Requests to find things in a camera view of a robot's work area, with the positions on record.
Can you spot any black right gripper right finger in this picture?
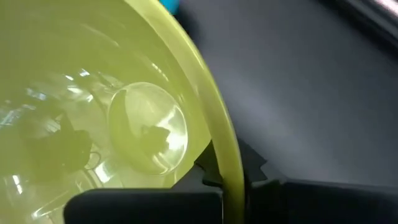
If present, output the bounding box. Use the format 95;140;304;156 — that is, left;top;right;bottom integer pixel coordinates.
237;137;398;224

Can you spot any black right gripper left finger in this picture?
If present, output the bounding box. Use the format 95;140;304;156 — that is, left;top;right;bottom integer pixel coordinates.
63;140;224;224

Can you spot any yellow-green plastic bowl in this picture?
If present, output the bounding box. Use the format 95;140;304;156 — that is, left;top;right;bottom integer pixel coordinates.
0;0;246;224

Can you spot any blue plastic bowl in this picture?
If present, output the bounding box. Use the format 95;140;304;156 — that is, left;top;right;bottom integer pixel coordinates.
159;0;180;15

